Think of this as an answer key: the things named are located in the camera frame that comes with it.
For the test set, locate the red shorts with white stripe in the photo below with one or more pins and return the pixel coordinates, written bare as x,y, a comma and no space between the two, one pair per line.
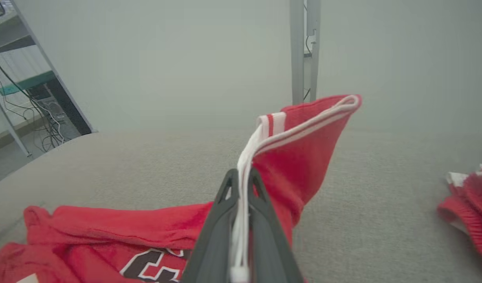
472,212

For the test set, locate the red white basketball jersey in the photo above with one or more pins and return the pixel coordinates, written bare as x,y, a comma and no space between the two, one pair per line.
303,157

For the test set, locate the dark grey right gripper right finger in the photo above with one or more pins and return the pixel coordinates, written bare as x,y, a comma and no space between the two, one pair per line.
268,251

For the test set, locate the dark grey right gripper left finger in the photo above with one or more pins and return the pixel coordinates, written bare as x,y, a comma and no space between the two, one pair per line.
213,243

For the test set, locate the grey metal shelf rack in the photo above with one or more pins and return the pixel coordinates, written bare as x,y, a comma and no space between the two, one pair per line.
36,80

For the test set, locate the grey metal partition post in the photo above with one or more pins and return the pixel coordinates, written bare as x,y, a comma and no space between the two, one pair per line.
297,47

